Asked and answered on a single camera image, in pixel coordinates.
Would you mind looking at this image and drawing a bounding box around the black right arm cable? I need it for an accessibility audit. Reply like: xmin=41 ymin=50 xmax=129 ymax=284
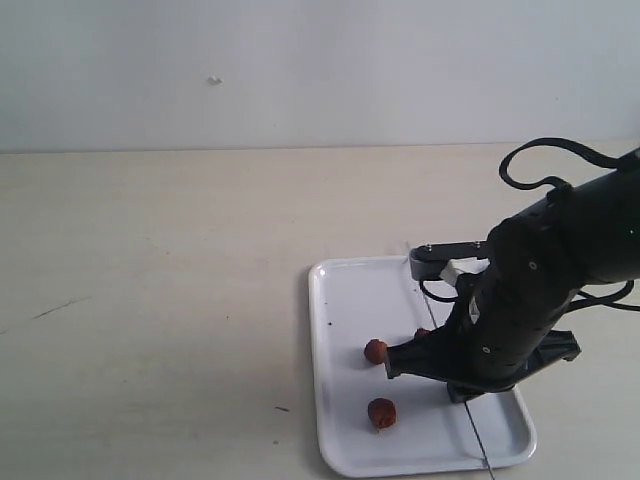
xmin=498 ymin=136 xmax=640 ymax=193

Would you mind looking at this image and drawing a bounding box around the metal skewer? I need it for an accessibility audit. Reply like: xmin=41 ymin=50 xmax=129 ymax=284
xmin=402 ymin=242 xmax=495 ymax=480

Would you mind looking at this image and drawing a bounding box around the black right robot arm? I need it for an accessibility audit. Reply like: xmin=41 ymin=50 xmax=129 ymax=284
xmin=384 ymin=138 xmax=639 ymax=403

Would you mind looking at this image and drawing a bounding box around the white plastic tray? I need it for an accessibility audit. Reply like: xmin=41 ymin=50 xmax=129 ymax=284
xmin=308 ymin=256 xmax=537 ymax=478

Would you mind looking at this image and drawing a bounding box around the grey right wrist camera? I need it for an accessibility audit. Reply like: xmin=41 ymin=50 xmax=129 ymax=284
xmin=408 ymin=241 xmax=489 ymax=286

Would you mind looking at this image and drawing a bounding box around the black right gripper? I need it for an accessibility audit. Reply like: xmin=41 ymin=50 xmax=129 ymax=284
xmin=385 ymin=259 xmax=582 ymax=403

